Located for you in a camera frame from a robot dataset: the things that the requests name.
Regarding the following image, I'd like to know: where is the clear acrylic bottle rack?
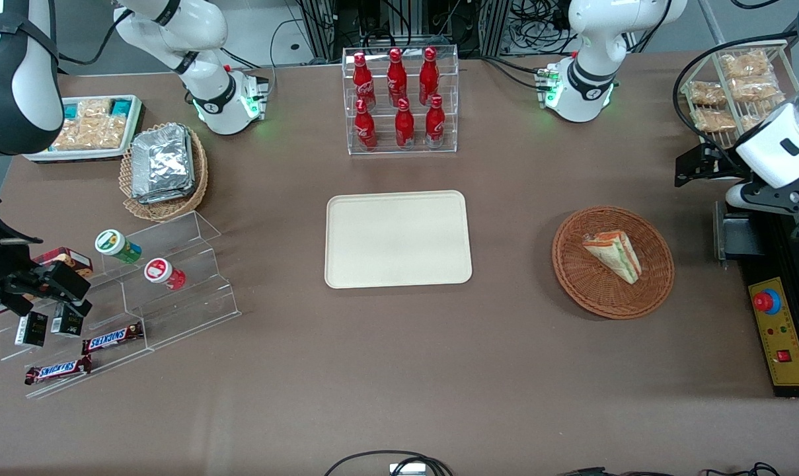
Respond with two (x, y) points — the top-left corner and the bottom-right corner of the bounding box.
(342, 45), (459, 156)

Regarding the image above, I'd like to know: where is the small black box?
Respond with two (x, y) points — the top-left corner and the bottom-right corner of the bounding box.
(14, 311), (49, 348)
(50, 303), (85, 338)

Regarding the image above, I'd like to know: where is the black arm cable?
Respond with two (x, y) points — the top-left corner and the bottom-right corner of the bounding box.
(54, 8), (135, 67)
(672, 29), (799, 174)

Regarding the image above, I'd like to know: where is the cream rectangular tray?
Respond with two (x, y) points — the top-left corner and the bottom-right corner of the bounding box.
(324, 190), (473, 290)

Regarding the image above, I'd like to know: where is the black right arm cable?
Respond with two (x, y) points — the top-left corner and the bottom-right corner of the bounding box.
(54, 8), (135, 67)

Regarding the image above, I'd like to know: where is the clear bag of crackers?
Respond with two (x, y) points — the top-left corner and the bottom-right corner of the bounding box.
(50, 99), (128, 151)

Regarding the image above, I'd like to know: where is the red chocolate box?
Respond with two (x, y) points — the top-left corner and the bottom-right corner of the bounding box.
(32, 247), (94, 279)

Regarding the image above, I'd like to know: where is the clear bag of biscuits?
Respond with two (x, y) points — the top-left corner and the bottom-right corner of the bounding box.
(693, 107), (738, 134)
(730, 75), (781, 104)
(688, 80), (728, 108)
(719, 51), (774, 79)

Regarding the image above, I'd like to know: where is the round brown wicker basket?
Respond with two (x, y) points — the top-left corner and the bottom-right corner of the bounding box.
(551, 206), (675, 321)

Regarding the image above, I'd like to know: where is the white snack tray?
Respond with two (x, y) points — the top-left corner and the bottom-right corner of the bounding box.
(24, 95), (143, 163)

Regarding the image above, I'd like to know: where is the green snack cup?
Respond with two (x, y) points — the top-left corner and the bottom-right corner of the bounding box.
(95, 229), (143, 264)

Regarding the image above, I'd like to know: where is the black cable loop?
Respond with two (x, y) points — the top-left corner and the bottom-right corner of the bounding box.
(323, 450), (454, 476)

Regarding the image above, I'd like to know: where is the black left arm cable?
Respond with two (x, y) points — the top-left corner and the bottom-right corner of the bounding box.
(672, 29), (799, 174)

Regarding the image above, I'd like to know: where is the red snack cup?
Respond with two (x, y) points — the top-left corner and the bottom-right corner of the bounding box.
(143, 257), (187, 291)

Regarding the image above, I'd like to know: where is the red cola bottle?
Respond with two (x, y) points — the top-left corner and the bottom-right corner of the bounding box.
(387, 48), (408, 106)
(425, 95), (446, 147)
(395, 98), (415, 149)
(354, 99), (377, 151)
(352, 52), (377, 110)
(418, 47), (439, 105)

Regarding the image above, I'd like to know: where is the red emergency stop button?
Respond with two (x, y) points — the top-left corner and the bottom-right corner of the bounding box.
(753, 289), (782, 316)

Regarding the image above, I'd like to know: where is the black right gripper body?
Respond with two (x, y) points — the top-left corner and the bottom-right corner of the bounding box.
(0, 197), (41, 293)

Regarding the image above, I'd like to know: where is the grey metal block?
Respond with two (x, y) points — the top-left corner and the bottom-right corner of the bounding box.
(713, 200), (765, 264)

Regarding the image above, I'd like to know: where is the light wicker basket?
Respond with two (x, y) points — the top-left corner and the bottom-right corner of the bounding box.
(119, 122), (209, 222)

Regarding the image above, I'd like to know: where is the yellow control panel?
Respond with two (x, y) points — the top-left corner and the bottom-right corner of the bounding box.
(747, 276), (799, 388)

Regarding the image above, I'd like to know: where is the black machine base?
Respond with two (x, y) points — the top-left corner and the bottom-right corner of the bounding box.
(715, 192), (799, 399)

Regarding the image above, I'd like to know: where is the snickers chocolate bar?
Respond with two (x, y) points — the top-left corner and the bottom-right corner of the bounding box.
(24, 355), (93, 386)
(81, 321), (145, 356)

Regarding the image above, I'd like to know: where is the silver foil packs stack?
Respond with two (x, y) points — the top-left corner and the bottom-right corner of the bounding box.
(131, 124), (196, 205)

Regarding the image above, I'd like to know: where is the aluminium frame with cables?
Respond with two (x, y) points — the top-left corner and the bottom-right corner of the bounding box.
(297, 0), (575, 63)

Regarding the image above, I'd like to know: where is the clear acrylic stepped stand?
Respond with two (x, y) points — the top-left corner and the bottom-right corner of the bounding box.
(0, 210), (242, 401)

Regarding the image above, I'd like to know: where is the triangular sandwich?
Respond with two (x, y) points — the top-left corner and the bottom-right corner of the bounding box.
(582, 229), (642, 285)

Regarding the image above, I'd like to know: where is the white wire rack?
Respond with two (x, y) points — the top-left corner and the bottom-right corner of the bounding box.
(679, 40), (799, 150)

